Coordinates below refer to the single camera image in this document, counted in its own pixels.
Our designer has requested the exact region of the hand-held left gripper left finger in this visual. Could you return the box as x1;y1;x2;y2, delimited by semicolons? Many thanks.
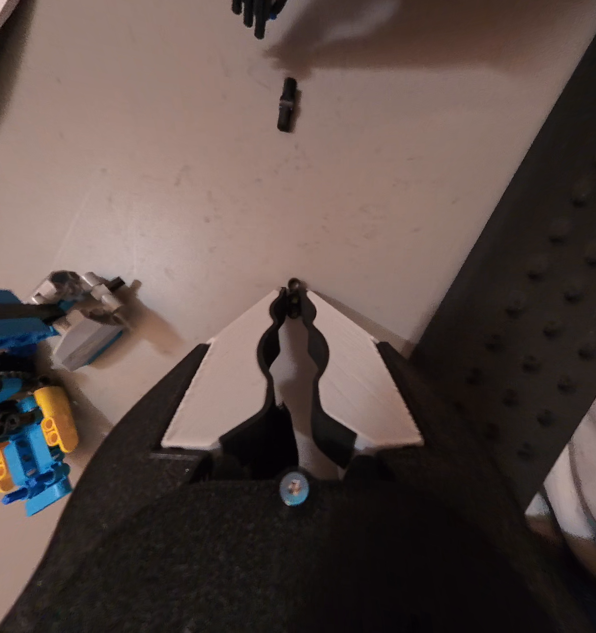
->
161;288;286;468

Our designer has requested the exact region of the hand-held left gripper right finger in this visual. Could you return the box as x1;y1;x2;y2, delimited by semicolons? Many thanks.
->
299;289;423;469

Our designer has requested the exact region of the small black pin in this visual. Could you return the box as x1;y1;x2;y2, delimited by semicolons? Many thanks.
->
277;76;299;133

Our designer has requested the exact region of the grey desk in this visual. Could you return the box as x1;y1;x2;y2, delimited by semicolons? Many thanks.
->
0;0;596;633

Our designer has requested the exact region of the black dimpled mat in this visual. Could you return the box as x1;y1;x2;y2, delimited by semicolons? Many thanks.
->
409;10;596;510

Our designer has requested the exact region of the small blue toy robot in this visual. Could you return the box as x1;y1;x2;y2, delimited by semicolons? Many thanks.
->
0;269;130;517

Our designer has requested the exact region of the person's white shirt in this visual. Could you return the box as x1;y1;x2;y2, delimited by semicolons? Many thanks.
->
525;371;596;584

